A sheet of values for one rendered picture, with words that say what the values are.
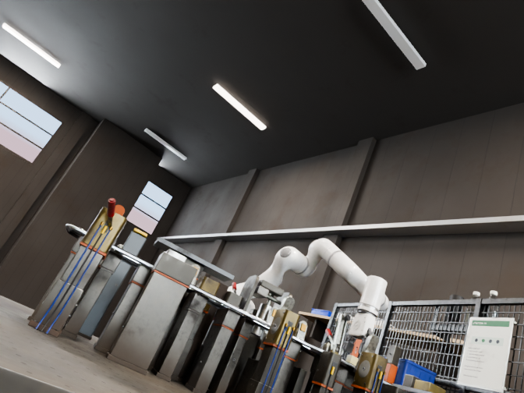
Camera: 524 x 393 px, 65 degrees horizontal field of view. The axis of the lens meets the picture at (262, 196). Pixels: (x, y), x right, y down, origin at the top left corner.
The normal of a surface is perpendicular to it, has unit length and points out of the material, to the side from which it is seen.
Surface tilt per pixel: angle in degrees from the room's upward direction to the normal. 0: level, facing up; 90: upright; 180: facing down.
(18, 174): 90
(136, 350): 90
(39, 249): 90
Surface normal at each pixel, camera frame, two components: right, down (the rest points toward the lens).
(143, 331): 0.38, -0.25
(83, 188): 0.59, -0.11
